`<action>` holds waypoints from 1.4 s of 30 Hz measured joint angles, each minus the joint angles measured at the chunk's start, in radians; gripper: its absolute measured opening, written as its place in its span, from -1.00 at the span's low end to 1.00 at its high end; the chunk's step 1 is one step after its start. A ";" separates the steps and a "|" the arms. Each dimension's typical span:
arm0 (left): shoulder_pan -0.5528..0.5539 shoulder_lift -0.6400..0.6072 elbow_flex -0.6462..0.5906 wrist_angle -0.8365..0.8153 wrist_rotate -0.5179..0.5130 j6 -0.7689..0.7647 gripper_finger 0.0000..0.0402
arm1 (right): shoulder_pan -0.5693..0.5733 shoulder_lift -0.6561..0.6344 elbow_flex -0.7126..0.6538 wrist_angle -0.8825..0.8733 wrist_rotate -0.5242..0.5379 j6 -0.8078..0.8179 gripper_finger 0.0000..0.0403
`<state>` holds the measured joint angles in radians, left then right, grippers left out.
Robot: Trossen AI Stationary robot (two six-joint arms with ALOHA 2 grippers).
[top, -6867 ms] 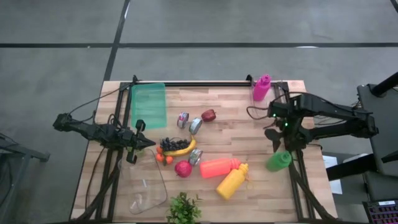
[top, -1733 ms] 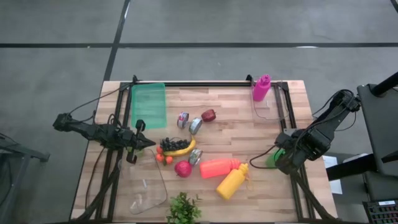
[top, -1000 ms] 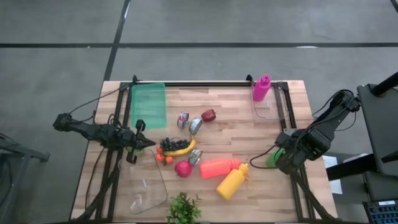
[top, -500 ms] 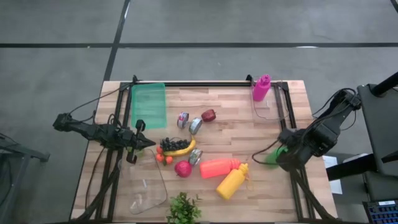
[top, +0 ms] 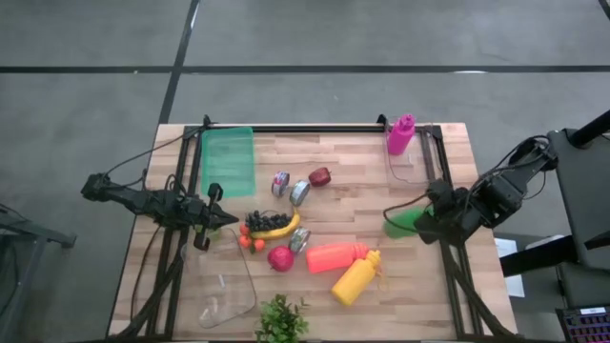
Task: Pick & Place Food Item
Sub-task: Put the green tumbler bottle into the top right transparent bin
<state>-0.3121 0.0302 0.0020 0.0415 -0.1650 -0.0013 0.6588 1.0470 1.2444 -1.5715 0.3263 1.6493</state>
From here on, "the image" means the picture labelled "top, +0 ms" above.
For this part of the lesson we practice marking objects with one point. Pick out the black desk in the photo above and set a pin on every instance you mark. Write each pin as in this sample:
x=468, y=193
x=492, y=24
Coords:
x=591, y=200

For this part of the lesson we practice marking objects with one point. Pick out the orange squeeze bottle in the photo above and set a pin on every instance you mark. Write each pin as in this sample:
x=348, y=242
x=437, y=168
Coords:
x=331, y=257

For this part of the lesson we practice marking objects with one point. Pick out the yellow squeeze bottle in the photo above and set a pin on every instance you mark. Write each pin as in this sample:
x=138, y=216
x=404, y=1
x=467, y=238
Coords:
x=355, y=278

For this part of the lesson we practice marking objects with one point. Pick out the dark grape bunch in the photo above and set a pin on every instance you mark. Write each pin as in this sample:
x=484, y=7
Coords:
x=264, y=221

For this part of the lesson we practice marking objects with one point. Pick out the green pear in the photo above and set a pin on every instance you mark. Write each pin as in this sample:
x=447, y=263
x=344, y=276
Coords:
x=213, y=233

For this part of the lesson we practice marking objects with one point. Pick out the pink squeeze bottle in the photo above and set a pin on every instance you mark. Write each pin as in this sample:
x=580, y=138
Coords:
x=399, y=138

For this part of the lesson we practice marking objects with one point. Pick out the red label tin can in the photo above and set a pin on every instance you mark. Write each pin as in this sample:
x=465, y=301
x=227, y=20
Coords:
x=280, y=184

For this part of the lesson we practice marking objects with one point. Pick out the teal plastic bin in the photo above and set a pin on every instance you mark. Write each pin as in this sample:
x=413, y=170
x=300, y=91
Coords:
x=228, y=162

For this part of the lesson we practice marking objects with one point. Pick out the green label tin can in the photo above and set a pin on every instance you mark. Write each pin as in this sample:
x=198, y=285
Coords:
x=299, y=193

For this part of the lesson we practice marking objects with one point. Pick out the white label tin can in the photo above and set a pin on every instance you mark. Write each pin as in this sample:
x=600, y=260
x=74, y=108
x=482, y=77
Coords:
x=299, y=239

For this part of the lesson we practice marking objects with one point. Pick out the backlit keyboard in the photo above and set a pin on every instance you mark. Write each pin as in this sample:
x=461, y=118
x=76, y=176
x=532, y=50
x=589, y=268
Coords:
x=586, y=326

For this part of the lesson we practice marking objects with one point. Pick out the large clear plastic bin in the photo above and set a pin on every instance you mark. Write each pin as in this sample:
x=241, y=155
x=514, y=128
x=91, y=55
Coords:
x=224, y=286

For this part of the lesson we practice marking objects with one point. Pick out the white paper sheet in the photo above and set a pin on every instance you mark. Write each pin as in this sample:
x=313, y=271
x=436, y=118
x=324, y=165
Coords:
x=510, y=267

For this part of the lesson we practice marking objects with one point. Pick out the green leafy plant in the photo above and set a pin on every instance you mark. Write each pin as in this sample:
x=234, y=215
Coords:
x=281, y=321

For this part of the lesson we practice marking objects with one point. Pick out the large red apple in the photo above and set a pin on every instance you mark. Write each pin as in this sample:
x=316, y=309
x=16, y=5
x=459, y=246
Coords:
x=280, y=258

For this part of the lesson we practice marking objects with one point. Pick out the black aluminium rig frame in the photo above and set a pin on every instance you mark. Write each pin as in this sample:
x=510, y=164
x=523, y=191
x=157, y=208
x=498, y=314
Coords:
x=310, y=127

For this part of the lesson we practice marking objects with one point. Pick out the green squeeze bottle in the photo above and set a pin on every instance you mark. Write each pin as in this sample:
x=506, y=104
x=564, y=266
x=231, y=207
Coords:
x=402, y=225

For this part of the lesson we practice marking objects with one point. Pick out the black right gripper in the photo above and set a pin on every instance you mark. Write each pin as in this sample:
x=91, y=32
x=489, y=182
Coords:
x=457, y=214

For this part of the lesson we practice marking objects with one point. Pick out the small dark red apple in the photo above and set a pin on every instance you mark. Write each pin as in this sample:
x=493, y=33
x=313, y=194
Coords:
x=319, y=177

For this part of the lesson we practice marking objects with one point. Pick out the small orange tangerine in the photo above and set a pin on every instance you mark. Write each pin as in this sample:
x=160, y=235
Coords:
x=259, y=245
x=244, y=229
x=245, y=241

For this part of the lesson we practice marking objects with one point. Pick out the black stand pole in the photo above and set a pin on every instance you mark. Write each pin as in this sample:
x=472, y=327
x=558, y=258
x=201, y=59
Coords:
x=591, y=128

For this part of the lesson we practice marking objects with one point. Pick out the small clear plastic bin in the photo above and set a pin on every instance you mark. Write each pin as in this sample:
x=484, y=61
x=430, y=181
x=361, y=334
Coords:
x=410, y=167

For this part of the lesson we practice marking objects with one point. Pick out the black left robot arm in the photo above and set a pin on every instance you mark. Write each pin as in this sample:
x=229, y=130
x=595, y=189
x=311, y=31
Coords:
x=128, y=200

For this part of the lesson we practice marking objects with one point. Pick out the yellow banana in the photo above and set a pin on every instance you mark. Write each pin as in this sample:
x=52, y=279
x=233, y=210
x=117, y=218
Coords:
x=281, y=231

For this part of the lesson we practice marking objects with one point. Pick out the grey metal table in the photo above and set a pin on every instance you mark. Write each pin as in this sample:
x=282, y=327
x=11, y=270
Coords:
x=28, y=233

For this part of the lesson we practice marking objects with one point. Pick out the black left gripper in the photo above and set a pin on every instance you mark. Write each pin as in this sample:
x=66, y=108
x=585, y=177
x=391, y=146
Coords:
x=200, y=212

